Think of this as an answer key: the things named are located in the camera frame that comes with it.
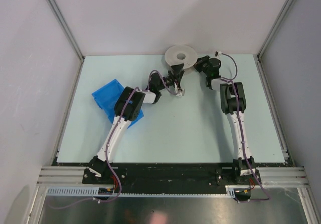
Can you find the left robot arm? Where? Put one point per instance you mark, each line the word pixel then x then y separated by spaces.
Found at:
pixel 127 109

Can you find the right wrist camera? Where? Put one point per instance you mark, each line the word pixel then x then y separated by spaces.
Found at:
pixel 217 53

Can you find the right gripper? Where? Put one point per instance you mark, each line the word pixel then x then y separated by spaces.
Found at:
pixel 199 62

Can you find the white cable spool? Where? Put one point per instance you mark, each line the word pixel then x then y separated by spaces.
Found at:
pixel 181 54

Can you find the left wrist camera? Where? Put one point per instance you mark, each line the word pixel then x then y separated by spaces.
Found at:
pixel 179 92

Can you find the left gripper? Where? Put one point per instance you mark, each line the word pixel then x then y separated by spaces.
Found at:
pixel 176 77

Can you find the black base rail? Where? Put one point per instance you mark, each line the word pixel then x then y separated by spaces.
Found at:
pixel 172 179

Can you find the aluminium frame post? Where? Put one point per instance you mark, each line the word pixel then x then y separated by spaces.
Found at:
pixel 65 28
pixel 275 27

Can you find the blue plastic bin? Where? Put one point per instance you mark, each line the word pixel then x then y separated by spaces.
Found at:
pixel 107 97

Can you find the right aluminium frame post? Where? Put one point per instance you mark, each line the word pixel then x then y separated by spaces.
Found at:
pixel 275 27

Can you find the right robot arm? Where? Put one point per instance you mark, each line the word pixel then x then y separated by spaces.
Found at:
pixel 233 105

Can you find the left aluminium frame post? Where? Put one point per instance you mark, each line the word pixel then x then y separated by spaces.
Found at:
pixel 65 28

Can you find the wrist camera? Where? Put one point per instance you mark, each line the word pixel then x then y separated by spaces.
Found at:
pixel 179 92
pixel 217 53

